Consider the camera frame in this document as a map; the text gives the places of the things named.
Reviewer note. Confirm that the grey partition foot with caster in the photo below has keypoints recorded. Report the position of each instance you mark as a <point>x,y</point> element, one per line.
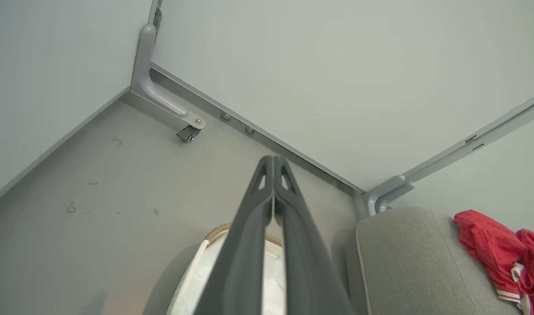
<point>155,92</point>

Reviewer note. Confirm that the red white striped garment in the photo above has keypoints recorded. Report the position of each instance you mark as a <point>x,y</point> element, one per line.
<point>490,249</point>

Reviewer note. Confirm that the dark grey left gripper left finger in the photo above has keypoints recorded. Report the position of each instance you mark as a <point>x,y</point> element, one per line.
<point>245,245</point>

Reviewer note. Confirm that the white basket liner cloth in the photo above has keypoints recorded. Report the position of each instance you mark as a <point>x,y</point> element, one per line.
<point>273,284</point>

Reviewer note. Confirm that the grey round bolt head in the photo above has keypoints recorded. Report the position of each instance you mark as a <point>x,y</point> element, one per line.
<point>250,130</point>
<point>226,116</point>

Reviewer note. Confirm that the grey partition foot double bracket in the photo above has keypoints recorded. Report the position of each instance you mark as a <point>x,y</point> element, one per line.
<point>387,192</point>

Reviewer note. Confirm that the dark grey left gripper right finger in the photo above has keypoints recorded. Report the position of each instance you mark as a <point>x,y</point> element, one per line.
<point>306,253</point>

